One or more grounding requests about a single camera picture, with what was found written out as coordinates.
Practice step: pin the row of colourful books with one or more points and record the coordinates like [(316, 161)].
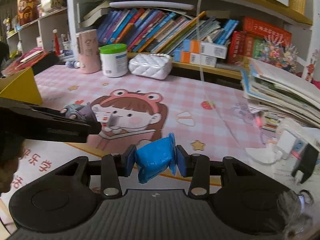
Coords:
[(155, 30)]

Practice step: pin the red colourful book set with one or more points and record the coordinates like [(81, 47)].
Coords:
[(252, 38)]

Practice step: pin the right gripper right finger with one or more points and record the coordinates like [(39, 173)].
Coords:
[(197, 167)]

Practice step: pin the white orange medicine box upper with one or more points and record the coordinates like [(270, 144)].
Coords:
[(205, 48)]

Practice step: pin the stack of magazines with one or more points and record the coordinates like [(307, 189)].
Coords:
[(274, 94)]

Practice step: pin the small white card packet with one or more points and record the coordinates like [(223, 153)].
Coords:
[(108, 120)]

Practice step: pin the pink cartoon desk mat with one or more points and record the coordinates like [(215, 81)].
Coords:
[(205, 118)]

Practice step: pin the fortune god figurine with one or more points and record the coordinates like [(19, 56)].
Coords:
[(27, 11)]

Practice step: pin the red papers pile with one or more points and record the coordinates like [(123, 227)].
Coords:
[(24, 61)]

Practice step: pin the blue plastic packet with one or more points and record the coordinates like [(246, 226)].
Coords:
[(155, 157)]

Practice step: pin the white orange medicine box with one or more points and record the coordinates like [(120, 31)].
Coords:
[(205, 48), (194, 58)]

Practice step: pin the white quilted purse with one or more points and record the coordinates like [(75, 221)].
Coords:
[(155, 66)]

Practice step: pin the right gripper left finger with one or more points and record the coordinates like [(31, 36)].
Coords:
[(113, 167)]

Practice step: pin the white orange medicine box lower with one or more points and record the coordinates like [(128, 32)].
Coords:
[(194, 58)]

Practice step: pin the white jar green lid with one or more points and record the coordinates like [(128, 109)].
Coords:
[(114, 60)]

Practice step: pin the white power adapter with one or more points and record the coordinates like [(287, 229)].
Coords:
[(285, 144)]

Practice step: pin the pink cylindrical container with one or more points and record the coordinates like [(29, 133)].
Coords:
[(88, 51)]

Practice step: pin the yellow cardboard box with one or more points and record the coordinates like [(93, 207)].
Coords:
[(21, 86)]

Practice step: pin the white cubby shelf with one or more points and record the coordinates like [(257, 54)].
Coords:
[(40, 32)]

